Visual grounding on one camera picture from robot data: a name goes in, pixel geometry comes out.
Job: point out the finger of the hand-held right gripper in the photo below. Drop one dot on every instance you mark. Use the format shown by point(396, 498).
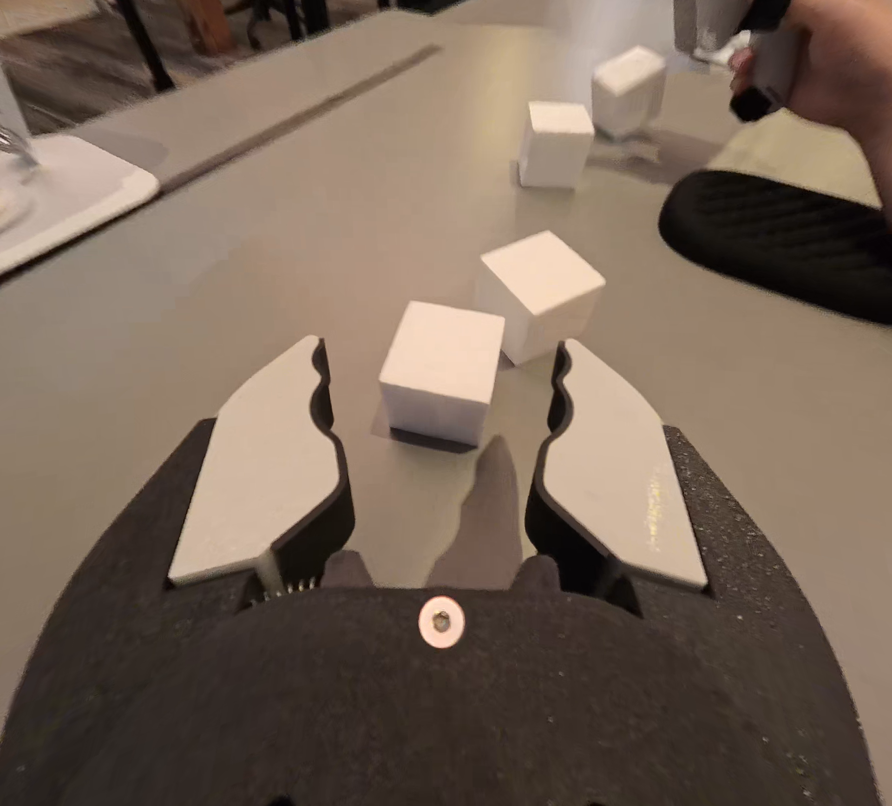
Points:
point(711, 11)

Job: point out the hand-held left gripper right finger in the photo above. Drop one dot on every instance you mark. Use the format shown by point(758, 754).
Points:
point(620, 471)

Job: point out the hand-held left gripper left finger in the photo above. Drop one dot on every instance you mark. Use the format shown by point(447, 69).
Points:
point(265, 471)

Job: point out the white foam cube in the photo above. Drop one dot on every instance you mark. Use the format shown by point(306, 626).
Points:
point(543, 290)
point(627, 95)
point(442, 367)
point(554, 143)

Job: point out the person's right hand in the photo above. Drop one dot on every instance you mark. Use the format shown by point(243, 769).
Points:
point(843, 53)

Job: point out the black wrist rest pad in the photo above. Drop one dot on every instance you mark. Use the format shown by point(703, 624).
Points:
point(780, 234)

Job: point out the wooden board document stand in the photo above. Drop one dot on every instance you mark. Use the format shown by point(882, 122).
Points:
point(76, 192)

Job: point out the black table leg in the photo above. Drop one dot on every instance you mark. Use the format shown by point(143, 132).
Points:
point(143, 39)

